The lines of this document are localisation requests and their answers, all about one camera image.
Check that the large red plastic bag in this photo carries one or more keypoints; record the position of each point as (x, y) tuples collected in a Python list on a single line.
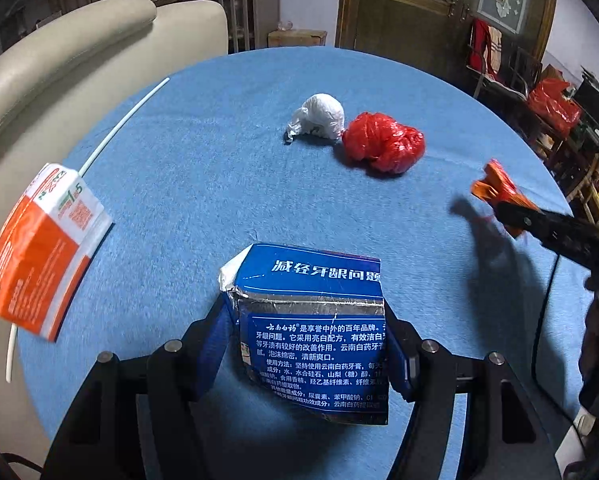
[(554, 107)]

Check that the black monitor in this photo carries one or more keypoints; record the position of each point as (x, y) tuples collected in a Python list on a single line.
[(597, 90)]

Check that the crumpled red plastic bag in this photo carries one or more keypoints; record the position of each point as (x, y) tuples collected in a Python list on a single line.
[(379, 142)]

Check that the orange and white carton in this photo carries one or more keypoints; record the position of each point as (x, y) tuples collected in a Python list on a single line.
[(34, 260)]

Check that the black metal chair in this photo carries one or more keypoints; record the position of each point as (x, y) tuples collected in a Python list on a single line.
[(509, 87)]

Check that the orange snack packet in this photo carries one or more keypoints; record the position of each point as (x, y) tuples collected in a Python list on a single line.
[(499, 185)]

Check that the thin white tube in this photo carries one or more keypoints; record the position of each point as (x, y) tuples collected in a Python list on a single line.
[(124, 115)]

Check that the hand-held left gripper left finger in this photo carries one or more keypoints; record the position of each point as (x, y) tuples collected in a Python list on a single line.
[(219, 340)]

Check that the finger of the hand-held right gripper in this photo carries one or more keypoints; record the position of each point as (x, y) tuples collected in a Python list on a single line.
[(529, 222)]

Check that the brown wooden door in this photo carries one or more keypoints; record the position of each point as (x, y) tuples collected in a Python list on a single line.
[(379, 20)]

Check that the blue toothpaste box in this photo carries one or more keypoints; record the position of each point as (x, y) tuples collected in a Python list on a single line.
[(319, 320)]

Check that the beige sofa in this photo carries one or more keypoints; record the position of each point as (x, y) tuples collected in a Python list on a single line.
[(79, 60)]

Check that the blue tablecloth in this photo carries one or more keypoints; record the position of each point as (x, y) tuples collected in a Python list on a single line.
[(204, 185)]

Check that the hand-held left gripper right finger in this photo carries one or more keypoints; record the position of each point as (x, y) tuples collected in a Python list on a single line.
[(402, 360)]

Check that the cardboard box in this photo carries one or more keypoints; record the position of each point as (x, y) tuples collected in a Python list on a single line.
[(297, 39)]

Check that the red garment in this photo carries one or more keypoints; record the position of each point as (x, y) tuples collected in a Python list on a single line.
[(479, 50)]

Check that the crumpled white plastic bag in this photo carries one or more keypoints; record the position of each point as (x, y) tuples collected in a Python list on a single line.
[(322, 112)]

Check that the wooden crib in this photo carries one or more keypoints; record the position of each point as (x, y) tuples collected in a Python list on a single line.
[(264, 10)]

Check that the bamboo chair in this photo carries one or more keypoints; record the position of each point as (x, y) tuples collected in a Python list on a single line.
[(587, 195)]

